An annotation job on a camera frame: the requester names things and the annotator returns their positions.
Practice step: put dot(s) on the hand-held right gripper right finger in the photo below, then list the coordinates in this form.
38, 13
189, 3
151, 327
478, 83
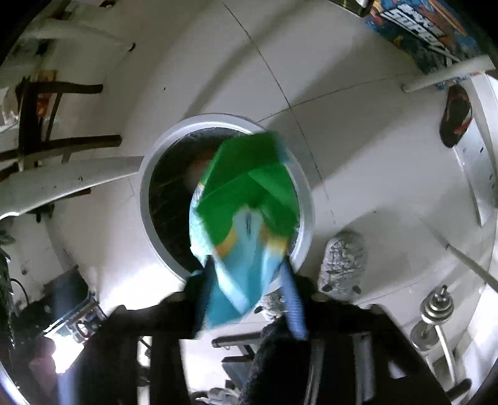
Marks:
294, 307

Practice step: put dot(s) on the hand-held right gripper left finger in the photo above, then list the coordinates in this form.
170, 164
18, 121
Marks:
171, 315

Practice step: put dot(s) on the green and blue snack packet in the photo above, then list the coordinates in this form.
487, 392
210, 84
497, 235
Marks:
245, 202

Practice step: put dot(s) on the white bin with black bag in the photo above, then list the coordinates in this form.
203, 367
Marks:
171, 194

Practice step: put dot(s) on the grey fuzzy slipper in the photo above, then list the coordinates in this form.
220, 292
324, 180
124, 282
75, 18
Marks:
343, 261
272, 304

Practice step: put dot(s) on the person's dark trouser leg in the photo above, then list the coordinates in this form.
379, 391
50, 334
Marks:
268, 362

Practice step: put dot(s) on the black low stool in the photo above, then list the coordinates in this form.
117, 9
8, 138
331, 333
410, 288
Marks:
233, 350

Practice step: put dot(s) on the chrome dumbbell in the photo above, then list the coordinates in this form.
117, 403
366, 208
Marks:
432, 313

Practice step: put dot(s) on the white board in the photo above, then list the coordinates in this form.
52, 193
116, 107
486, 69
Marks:
62, 183

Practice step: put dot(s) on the white rod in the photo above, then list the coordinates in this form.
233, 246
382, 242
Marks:
472, 269
443, 76

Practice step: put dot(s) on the black and red slipper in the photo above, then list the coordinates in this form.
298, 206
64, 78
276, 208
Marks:
456, 116

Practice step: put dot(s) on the colourful printed box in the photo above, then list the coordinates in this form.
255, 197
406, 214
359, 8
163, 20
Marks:
422, 37

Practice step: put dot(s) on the dark wooden chair frame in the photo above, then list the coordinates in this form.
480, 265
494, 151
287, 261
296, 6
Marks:
42, 117

